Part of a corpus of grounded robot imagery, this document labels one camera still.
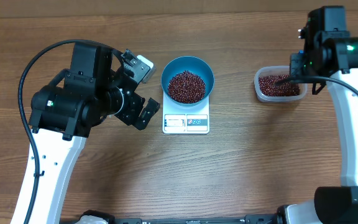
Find clear plastic food container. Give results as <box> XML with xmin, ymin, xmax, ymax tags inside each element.
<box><xmin>254</xmin><ymin>65</ymin><xmax>307</xmax><ymax>103</ymax></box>

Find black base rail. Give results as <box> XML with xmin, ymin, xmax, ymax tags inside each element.
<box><xmin>59</xmin><ymin>210</ymin><xmax>332</xmax><ymax>224</ymax></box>

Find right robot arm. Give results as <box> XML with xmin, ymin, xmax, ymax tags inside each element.
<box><xmin>275</xmin><ymin>6</ymin><xmax>358</xmax><ymax>223</ymax></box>

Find white digital kitchen scale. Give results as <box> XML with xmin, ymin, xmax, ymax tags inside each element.
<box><xmin>162</xmin><ymin>93</ymin><xmax>210</xmax><ymax>134</ymax></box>

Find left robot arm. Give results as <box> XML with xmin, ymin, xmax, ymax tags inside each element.
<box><xmin>12</xmin><ymin>39</ymin><xmax>160</xmax><ymax>223</ymax></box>

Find red beans in bowl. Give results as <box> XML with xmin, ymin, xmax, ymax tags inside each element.
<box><xmin>168</xmin><ymin>70</ymin><xmax>206</xmax><ymax>104</ymax></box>

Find teal metal bowl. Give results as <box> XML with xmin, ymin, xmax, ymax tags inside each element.
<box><xmin>161</xmin><ymin>56</ymin><xmax>215</xmax><ymax>105</ymax></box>

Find red beans in container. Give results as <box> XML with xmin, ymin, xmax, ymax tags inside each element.
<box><xmin>258</xmin><ymin>75</ymin><xmax>300</xmax><ymax>96</ymax></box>

